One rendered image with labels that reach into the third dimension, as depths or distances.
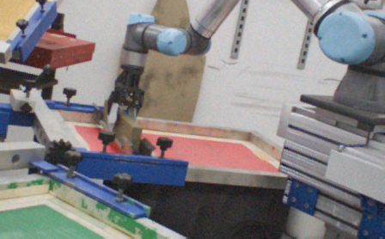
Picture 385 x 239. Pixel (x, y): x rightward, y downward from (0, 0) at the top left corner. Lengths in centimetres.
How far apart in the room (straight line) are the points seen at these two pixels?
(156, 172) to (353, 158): 55
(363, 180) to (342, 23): 35
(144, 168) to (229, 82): 261
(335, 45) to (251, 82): 288
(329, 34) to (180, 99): 273
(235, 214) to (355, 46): 72
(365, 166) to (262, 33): 294
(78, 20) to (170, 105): 74
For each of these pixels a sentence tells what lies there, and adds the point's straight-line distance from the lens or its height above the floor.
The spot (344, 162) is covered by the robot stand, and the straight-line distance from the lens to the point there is 161.
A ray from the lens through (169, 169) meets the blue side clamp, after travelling 188.
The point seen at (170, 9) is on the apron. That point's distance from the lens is 417.
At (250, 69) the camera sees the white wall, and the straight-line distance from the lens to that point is 446.
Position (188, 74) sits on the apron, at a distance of 426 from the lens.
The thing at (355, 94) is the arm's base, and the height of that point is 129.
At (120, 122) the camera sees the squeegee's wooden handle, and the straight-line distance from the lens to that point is 207.
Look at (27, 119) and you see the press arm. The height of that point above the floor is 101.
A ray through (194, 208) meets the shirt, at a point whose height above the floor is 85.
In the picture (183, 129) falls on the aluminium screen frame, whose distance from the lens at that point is 247.
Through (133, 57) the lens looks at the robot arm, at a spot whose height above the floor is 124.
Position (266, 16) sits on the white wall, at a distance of 445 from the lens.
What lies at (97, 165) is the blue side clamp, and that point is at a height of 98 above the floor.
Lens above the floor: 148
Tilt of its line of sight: 10 degrees down
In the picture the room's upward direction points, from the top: 11 degrees clockwise
